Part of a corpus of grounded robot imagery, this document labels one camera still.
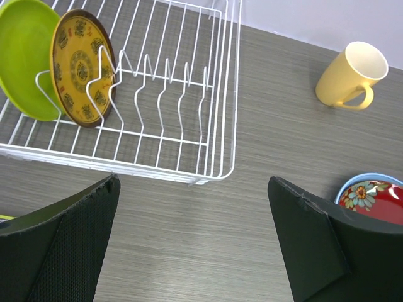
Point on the light blue plate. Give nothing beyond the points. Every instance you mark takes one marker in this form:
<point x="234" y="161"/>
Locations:
<point x="370" y="176"/>

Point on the red floral plate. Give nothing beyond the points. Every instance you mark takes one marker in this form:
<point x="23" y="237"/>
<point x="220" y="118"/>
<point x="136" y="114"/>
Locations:
<point x="377" y="199"/>

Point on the white wire dish rack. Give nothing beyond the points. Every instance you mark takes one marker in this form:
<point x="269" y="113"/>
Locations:
<point x="174" y="114"/>

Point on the brown yellow plate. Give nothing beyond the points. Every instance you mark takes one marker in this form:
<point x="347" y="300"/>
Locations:
<point x="81" y="67"/>

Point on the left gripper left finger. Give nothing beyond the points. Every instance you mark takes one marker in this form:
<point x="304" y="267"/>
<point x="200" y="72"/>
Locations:
<point x="56" y="253"/>

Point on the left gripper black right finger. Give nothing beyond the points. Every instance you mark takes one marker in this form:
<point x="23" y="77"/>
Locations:
<point x="331" y="253"/>

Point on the green illustrated book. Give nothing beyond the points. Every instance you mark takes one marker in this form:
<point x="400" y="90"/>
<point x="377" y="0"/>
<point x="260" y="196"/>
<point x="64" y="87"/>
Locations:
<point x="5" y="218"/>

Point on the yellow mug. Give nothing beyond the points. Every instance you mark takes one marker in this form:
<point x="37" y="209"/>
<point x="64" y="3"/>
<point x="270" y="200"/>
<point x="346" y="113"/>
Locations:
<point x="349" y="79"/>

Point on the green plate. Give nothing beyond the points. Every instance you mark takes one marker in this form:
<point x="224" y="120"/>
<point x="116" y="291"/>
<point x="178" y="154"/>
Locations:
<point x="26" y="34"/>

